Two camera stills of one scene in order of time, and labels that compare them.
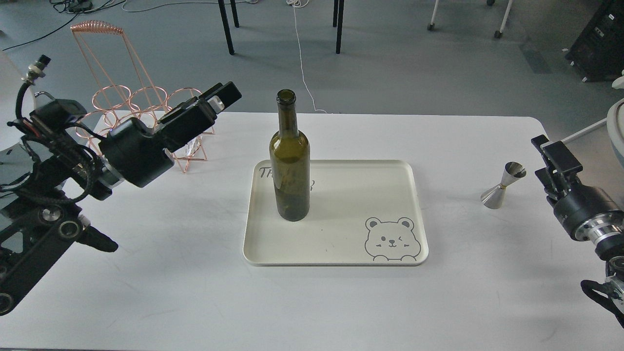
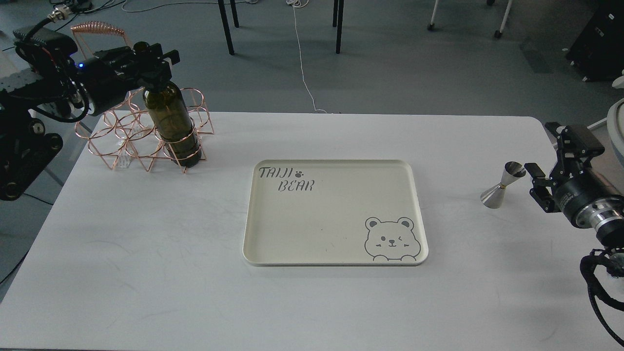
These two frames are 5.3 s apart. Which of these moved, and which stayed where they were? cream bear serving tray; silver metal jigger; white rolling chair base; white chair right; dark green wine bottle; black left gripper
Moved: black left gripper; dark green wine bottle
Stayed: cream bear serving tray; silver metal jigger; white chair right; white rolling chair base
